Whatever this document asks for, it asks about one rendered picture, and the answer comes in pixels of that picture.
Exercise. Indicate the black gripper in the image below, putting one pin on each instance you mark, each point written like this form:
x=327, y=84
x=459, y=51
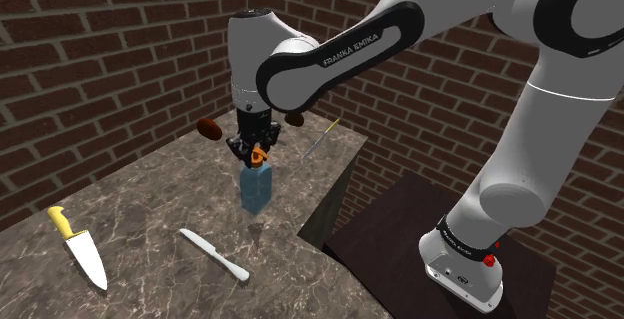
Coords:
x=253, y=130

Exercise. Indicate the blue bottle with orange cap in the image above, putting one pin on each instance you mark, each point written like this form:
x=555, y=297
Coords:
x=256, y=189

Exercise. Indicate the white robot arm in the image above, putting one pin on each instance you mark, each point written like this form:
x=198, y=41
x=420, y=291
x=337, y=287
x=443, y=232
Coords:
x=536, y=128

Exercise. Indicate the brown potato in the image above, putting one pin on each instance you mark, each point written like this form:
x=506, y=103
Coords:
x=209, y=129
x=295, y=119

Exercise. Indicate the white table knife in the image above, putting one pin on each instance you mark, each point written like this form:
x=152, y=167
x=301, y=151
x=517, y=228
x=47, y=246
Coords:
x=214, y=254

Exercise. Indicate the dark robot stand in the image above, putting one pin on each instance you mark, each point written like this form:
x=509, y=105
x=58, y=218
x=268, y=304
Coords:
x=390, y=254

